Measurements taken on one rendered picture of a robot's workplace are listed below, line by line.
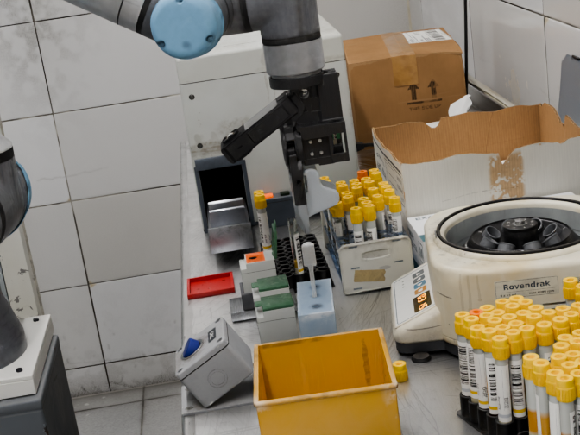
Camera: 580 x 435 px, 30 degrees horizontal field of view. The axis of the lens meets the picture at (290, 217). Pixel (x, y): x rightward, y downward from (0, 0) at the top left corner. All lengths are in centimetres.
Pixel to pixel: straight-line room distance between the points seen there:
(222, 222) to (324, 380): 61
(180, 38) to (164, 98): 190
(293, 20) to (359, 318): 39
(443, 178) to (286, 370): 51
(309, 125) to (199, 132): 44
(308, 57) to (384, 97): 85
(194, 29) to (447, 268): 39
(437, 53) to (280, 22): 88
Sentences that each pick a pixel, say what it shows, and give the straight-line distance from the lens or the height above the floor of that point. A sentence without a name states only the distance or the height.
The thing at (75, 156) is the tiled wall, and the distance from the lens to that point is 316.
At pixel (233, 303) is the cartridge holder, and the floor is 89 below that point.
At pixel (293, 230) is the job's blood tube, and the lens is 149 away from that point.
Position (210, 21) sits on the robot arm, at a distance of 120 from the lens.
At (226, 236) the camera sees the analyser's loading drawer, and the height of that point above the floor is 92.
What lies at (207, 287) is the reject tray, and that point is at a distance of 158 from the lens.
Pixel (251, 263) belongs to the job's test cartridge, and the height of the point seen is 95.
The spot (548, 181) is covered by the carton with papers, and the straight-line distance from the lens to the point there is 159.
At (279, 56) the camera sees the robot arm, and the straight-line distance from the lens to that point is 135.
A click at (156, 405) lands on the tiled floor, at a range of 326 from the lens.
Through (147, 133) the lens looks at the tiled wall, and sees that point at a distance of 313.
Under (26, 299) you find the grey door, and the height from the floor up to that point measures 36.
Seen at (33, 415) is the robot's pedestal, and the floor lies 85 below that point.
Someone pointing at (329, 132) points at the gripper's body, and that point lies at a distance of 137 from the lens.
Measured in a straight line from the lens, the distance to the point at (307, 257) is 120.
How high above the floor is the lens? 143
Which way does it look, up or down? 18 degrees down
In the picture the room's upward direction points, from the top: 8 degrees counter-clockwise
